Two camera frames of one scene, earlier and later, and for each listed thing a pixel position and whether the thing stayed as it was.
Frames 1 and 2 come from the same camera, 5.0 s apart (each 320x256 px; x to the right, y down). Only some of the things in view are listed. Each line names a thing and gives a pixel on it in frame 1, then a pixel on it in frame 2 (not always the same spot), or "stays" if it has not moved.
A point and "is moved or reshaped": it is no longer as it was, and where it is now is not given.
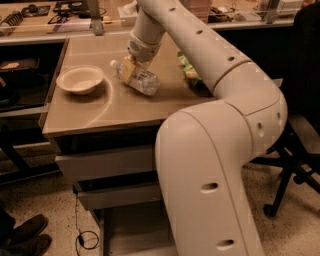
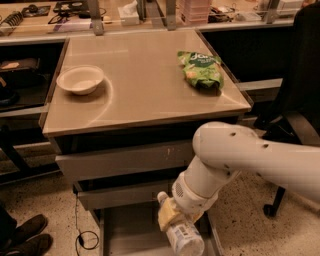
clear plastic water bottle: [145, 81] is moved or reshaped
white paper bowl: [80, 79] stays
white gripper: [140, 50] to [189, 197]
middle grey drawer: [113, 197] stays
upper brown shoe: [29, 228] stays
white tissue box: [128, 13] stays
